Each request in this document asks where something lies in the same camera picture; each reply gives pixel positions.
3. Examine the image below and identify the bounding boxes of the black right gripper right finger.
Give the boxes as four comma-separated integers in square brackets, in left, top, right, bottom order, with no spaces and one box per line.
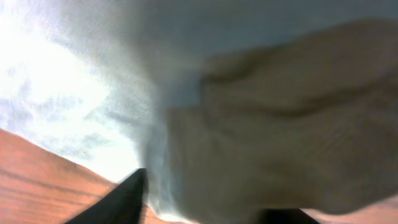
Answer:
[257,208,320,224]

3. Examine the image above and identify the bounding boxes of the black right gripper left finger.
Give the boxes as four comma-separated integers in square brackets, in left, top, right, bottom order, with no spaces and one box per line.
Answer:
[65,169,147,224]

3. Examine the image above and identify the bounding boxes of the khaki green shorts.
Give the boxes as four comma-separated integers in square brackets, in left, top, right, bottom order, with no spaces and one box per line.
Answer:
[0,0,398,224]

